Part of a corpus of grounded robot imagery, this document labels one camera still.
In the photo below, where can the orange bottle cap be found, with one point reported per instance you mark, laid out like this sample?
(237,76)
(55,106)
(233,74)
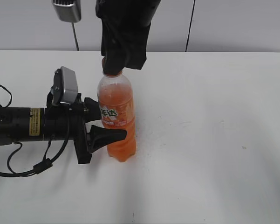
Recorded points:
(111,67)

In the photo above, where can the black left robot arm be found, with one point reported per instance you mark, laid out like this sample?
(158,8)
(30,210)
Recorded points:
(20,124)

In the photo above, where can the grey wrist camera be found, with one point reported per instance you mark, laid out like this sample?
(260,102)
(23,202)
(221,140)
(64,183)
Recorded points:
(68,10)
(65,88)

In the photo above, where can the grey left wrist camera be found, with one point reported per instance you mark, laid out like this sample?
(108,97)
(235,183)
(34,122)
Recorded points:
(65,88)

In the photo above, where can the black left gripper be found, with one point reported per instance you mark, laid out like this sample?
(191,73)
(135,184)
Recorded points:
(68,122)

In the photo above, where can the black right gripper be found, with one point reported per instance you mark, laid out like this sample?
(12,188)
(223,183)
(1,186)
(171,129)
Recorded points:
(113,45)

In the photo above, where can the orange soda plastic bottle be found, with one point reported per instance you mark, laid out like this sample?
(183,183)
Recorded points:
(115,97)

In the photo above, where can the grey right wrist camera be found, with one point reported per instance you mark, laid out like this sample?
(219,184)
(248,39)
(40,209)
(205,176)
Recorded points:
(68,10)

